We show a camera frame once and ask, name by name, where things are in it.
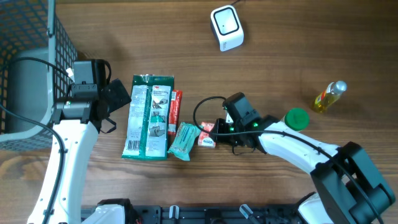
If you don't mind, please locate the orange small box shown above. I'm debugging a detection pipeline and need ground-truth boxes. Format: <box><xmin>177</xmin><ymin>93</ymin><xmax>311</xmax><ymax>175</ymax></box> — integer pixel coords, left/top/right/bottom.
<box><xmin>198</xmin><ymin>122</ymin><xmax>216</xmax><ymax>148</ymax></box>

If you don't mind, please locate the green sponge package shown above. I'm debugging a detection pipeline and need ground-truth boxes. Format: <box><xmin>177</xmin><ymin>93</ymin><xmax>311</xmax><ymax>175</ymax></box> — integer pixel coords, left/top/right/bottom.
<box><xmin>121</xmin><ymin>75</ymin><xmax>174</xmax><ymax>161</ymax></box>

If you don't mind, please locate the teal snack packet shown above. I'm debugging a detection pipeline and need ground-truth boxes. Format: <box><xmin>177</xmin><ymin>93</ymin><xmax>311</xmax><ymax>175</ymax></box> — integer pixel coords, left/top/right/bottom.
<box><xmin>167</xmin><ymin>122</ymin><xmax>201</xmax><ymax>161</ymax></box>

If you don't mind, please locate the red stick packet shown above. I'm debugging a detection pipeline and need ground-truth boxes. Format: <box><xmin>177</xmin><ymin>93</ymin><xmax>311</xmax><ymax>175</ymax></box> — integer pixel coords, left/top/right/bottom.
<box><xmin>168</xmin><ymin>90</ymin><xmax>183</xmax><ymax>135</ymax></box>

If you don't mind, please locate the green lid jar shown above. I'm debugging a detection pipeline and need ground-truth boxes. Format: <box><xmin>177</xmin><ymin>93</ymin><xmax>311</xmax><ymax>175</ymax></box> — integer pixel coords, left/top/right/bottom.
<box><xmin>281</xmin><ymin>108</ymin><xmax>310</xmax><ymax>131</ymax></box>

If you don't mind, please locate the yellow liquid bottle silver cap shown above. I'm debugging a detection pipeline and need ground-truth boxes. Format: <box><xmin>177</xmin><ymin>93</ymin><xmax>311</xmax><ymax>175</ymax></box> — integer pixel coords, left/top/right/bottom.
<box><xmin>312</xmin><ymin>80</ymin><xmax>347</xmax><ymax>113</ymax></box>

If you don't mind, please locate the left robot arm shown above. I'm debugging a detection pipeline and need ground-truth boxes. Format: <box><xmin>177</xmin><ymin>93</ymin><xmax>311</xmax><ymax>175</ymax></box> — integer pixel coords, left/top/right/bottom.
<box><xmin>27</xmin><ymin>59</ymin><xmax>131</xmax><ymax>223</ymax></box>

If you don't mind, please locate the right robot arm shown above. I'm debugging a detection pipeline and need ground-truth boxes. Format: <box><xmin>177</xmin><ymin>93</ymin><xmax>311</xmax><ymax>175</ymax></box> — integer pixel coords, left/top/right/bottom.
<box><xmin>212</xmin><ymin>92</ymin><xmax>396</xmax><ymax>223</ymax></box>

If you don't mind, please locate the white barcode scanner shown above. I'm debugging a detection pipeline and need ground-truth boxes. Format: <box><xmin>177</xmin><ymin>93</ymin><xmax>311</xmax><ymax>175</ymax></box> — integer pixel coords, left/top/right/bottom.
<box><xmin>210</xmin><ymin>5</ymin><xmax>244</xmax><ymax>52</ymax></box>

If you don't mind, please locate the grey plastic mesh basket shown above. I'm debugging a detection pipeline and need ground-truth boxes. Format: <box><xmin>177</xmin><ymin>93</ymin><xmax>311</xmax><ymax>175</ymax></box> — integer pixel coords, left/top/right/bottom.
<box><xmin>1</xmin><ymin>0</ymin><xmax>78</xmax><ymax>151</ymax></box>

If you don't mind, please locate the left camera cable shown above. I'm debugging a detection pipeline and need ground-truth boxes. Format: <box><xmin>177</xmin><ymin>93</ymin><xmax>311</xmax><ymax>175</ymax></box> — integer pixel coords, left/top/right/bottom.
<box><xmin>0</xmin><ymin>57</ymin><xmax>72</xmax><ymax>224</ymax></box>

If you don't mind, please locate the camera cable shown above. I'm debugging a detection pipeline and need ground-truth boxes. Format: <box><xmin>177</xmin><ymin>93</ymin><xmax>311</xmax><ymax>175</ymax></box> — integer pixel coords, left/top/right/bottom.
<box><xmin>0</xmin><ymin>57</ymin><xmax>72</xmax><ymax>224</ymax></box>
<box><xmin>192</xmin><ymin>95</ymin><xmax>385</xmax><ymax>224</ymax></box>

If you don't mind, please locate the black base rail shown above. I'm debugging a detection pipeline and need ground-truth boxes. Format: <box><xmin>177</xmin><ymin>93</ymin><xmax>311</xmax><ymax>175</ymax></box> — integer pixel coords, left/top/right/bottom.
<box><xmin>134</xmin><ymin>204</ymin><xmax>303</xmax><ymax>224</ymax></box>

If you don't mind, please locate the right camera cable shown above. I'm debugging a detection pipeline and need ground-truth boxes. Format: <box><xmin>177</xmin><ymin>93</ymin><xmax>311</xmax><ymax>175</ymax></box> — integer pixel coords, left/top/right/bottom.
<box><xmin>192</xmin><ymin>95</ymin><xmax>385</xmax><ymax>224</ymax></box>

